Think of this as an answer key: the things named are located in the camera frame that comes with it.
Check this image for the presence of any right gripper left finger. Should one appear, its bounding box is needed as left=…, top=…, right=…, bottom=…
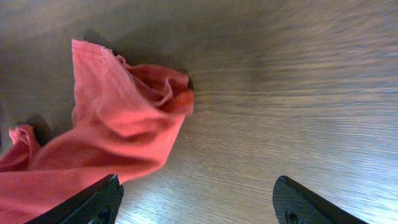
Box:
left=26, top=174, right=124, bottom=224

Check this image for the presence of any red polo shirt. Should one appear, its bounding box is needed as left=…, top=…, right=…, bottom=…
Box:
left=1, top=40, right=194, bottom=223

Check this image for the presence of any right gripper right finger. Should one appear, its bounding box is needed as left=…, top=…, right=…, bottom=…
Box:
left=272, top=175, right=367, bottom=224

